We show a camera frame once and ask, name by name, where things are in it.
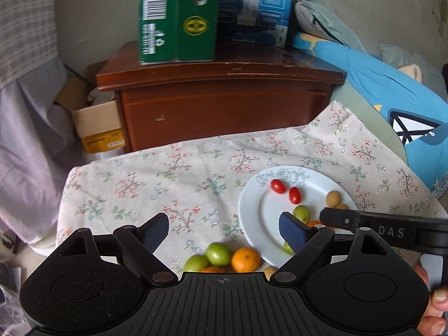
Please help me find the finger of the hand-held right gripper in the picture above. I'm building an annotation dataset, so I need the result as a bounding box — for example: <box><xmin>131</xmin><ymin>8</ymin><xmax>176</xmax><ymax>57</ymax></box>
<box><xmin>320</xmin><ymin>207</ymin><xmax>361</xmax><ymax>233</ymax></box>

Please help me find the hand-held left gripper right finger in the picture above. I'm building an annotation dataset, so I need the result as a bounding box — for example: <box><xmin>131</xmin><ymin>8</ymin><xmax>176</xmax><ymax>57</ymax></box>
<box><xmin>270</xmin><ymin>212</ymin><xmax>396</xmax><ymax>286</ymax></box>

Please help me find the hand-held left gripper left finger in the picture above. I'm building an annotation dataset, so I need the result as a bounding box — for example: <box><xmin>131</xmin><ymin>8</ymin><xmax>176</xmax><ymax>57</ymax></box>
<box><xmin>58</xmin><ymin>212</ymin><xmax>179</xmax><ymax>286</ymax></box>

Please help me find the green jujube dark spot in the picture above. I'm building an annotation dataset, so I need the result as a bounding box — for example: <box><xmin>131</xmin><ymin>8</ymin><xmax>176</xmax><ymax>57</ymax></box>
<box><xmin>293</xmin><ymin>205</ymin><xmax>311</xmax><ymax>224</ymax></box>

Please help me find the white plate grey floral rim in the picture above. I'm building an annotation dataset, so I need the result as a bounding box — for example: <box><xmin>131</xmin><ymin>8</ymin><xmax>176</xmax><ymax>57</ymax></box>
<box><xmin>238</xmin><ymin>165</ymin><xmax>359</xmax><ymax>268</ymax></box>

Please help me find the person's right hand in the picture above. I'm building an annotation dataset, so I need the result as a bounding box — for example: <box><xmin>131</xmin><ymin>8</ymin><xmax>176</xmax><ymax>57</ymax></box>
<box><xmin>416</xmin><ymin>264</ymin><xmax>448</xmax><ymax>336</ymax></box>

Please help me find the floral beige tablecloth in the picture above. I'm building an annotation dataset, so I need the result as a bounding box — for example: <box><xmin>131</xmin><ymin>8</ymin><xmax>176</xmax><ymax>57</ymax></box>
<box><xmin>56</xmin><ymin>100</ymin><xmax>448</xmax><ymax>277</ymax></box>

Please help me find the open cardboard box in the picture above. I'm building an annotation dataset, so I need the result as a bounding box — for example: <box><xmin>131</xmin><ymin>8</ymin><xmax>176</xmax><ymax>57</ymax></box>
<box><xmin>52</xmin><ymin>61</ymin><xmax>127</xmax><ymax>155</ymax></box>

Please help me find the dark wooden cabinet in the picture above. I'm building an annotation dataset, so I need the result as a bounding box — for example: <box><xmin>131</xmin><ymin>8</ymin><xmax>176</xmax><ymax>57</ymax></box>
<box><xmin>95</xmin><ymin>40</ymin><xmax>347</xmax><ymax>154</ymax></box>

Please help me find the blue printed pillow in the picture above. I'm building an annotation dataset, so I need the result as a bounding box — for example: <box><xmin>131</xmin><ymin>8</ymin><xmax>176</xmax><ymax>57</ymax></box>
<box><xmin>289</xmin><ymin>31</ymin><xmax>448</xmax><ymax>200</ymax></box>

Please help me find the purple checked fabric cover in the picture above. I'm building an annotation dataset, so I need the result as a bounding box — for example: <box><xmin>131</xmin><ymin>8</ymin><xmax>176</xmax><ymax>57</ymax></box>
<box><xmin>0</xmin><ymin>0</ymin><xmax>81</xmax><ymax>246</ymax></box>

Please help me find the grey-blue checked cloth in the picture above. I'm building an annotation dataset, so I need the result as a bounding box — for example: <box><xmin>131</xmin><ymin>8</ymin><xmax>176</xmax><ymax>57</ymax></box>
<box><xmin>14</xmin><ymin>56</ymin><xmax>81</xmax><ymax>169</ymax></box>

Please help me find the grey-green pillow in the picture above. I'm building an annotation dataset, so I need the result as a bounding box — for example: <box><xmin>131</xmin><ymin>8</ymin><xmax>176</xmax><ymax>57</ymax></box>
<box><xmin>380</xmin><ymin>44</ymin><xmax>448</xmax><ymax>100</ymax></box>

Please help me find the green carton box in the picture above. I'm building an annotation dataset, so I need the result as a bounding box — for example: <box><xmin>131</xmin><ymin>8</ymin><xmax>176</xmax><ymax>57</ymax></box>
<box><xmin>137</xmin><ymin>0</ymin><xmax>220</xmax><ymax>65</ymax></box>

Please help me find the blue carton box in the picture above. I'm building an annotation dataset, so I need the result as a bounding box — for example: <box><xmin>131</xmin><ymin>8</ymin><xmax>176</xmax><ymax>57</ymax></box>
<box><xmin>216</xmin><ymin>0</ymin><xmax>296</xmax><ymax>48</ymax></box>

